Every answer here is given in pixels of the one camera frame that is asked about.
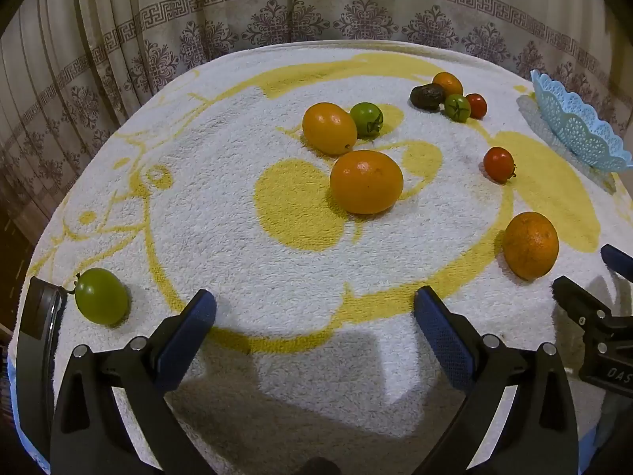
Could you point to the dark avocado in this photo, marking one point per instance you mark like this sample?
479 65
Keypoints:
427 96

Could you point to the dark curved object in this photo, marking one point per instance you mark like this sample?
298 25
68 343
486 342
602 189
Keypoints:
39 336

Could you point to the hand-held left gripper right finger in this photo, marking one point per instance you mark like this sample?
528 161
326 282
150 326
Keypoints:
442 339

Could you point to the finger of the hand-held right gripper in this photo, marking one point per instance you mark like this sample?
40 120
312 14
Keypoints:
618 260
581 302

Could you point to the yellowish smooth orange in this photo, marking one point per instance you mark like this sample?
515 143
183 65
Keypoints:
329 127

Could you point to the red tomato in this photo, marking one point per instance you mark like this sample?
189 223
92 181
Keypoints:
499 164
477 105

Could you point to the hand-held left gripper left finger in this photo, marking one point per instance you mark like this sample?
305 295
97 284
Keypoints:
190 339

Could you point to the light blue lace plastic basket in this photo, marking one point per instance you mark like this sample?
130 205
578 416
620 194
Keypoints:
568 123

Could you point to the white and yellow printed towel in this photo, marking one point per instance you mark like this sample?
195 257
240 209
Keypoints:
222 208

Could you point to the small orange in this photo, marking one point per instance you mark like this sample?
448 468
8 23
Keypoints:
449 81

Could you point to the rough-skinned orange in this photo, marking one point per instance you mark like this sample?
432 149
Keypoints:
531 245

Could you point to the beige patterned curtain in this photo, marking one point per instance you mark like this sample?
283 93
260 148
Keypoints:
148 20

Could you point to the smooth oval green tomato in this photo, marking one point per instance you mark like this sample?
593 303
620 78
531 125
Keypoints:
102 296

